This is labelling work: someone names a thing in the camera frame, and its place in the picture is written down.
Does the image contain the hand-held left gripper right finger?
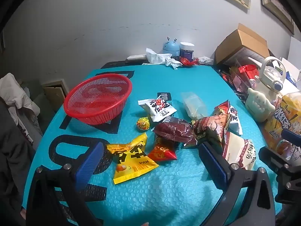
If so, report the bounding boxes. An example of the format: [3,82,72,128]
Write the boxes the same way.
[198,142,275,226]

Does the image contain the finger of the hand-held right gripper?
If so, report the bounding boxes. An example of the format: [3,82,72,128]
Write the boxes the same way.
[259,147,292,169]
[281,129,301,146]

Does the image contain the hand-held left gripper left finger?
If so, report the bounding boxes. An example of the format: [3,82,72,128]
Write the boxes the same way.
[26,142,105,226]

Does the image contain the large white snack packet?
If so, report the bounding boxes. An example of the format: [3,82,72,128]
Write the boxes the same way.
[222,132,257,171]

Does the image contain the brown glossy snack packet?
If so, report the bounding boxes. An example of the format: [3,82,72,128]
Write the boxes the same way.
[192,114,230,147]

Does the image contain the yellow snack packet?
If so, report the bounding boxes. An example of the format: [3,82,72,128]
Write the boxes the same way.
[106,132,159,185]

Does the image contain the dark red snack packet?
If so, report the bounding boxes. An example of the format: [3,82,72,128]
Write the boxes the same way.
[153,116,197,149]

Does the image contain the small red orange snack packet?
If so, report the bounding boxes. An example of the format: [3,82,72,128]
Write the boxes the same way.
[148,137,177,162]

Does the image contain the clear plastic snack bag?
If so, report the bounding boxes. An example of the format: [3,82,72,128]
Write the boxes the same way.
[181,91,208,120]

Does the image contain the red plastic mesh basket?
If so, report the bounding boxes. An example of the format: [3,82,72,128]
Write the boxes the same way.
[63,73,133,125]

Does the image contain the yellow lollipop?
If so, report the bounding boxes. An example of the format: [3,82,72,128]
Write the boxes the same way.
[137,114,151,131]

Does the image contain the large yellow snack bag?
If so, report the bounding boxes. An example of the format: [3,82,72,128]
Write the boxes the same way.
[263,91,301,157]

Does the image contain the teal bubble mat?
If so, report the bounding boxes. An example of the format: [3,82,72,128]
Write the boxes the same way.
[22,66,283,226]

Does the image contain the cream plush figure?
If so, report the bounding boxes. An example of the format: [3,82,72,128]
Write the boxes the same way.
[245,87,276,123]

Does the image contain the white cardboard box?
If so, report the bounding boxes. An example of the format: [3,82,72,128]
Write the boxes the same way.
[280,56,301,87]

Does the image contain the dark cloth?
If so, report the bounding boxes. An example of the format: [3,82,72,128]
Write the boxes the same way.
[0,99,36,217]

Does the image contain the red gift packet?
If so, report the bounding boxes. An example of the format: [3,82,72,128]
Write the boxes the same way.
[238,64,259,80]

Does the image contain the small red sachet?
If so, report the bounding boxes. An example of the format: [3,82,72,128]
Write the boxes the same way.
[221,72,236,87]

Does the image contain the white cloth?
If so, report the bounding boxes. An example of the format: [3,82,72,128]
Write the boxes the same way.
[0,73,40,125]

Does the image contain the red candy wrapper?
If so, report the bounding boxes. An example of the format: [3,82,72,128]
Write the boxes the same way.
[180,57,198,67]

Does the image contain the brown cardboard box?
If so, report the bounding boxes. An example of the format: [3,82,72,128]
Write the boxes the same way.
[214,23,271,65]

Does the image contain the crumpled white tissue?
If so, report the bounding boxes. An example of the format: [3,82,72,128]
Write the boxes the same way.
[165,57,182,70]

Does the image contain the dark blue jar white lid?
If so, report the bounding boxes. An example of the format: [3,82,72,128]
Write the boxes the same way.
[179,42,195,60]

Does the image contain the flat white box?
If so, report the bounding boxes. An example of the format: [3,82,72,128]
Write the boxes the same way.
[126,54,147,63]

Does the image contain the blue round antler device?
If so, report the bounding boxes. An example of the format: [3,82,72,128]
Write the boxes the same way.
[163,37,180,57]

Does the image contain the gold framed picture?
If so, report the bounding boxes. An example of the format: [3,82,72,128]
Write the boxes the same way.
[258,0,295,35]

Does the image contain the white kettle with handle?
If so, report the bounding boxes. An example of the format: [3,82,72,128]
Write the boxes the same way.
[255,56,287,97]

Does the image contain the wooden wall hatch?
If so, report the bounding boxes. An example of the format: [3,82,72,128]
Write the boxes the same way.
[42,79,70,112]

